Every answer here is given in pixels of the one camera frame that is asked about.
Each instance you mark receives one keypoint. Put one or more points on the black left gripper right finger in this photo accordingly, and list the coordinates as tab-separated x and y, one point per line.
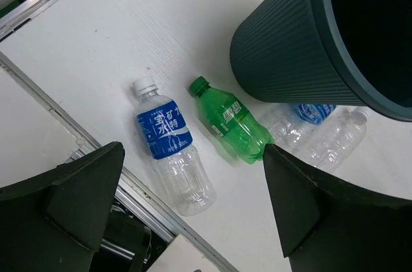
325	223

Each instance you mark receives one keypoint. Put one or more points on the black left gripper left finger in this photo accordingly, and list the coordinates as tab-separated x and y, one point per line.
55	221

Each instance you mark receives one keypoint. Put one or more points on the clear unlabelled plastic bottle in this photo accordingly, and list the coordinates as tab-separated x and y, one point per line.
337	138

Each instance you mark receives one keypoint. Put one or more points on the small blue label water bottle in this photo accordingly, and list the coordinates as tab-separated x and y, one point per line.
291	125

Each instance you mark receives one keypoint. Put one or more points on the blue label white cap bottle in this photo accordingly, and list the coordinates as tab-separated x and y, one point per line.
170	143

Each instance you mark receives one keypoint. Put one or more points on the green plastic soda bottle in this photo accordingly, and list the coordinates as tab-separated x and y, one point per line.
230	121

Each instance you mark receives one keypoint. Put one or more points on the dark green ribbed plastic bin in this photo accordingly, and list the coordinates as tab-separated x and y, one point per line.
342	52

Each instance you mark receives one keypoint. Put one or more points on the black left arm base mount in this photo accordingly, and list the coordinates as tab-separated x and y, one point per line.
128	243

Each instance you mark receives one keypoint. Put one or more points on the aluminium table frame rail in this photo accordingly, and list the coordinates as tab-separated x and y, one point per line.
37	135

